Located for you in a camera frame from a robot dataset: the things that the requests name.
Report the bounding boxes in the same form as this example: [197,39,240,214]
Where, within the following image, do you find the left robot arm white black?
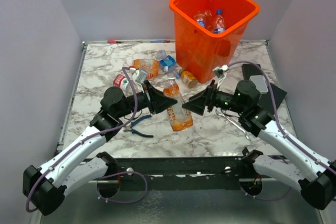
[23,81,177,216]

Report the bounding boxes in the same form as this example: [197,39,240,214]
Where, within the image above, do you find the orange plastic bin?
[169,0,260,83]

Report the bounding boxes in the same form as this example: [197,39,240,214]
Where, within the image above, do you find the grey small case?
[249,75,269,94]

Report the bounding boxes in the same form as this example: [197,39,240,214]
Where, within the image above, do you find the black flat box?
[241,63,263,80]

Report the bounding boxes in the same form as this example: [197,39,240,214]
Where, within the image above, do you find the silver wrench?
[216,111,251,141]

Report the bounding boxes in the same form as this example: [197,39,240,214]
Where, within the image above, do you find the Pepsi bottle blue cap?
[193,9,213,30]

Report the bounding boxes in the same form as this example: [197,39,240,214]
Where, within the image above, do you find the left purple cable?
[25,66,148,213]

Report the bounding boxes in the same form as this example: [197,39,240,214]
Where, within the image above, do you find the orange juice small bottle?
[179,69,198,88]

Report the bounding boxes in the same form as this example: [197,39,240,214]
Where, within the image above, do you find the blue label slim bottle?
[212,9,226,34]

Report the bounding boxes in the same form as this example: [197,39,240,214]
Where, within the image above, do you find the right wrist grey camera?
[213,65,229,89]

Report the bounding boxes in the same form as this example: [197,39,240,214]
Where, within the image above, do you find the blue handled pliers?
[123,114,154,138]

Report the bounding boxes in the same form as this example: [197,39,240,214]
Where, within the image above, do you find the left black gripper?
[117,80,177,118]

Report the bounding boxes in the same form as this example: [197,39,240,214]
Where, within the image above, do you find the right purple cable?
[227,60,336,201]

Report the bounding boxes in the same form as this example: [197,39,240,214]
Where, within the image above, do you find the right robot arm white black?
[182,80,335,210]

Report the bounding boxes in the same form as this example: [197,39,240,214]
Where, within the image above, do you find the blue red pen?
[150,40,171,44]

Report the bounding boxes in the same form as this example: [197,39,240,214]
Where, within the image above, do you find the light blue label bottle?
[156,50,181,79]

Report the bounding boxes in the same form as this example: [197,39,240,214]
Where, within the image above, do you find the black square pad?
[258,83,288,116]

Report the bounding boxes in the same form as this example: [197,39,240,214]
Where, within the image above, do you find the red white label bottle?
[112,74,139,96]

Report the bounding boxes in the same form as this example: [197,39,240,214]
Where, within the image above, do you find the purple cable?
[25,66,148,213]
[227,60,336,201]

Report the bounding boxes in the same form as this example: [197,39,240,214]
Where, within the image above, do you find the red marker pen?
[107,39,123,44]

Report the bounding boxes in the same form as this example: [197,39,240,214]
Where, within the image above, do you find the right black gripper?
[182,80,245,115]

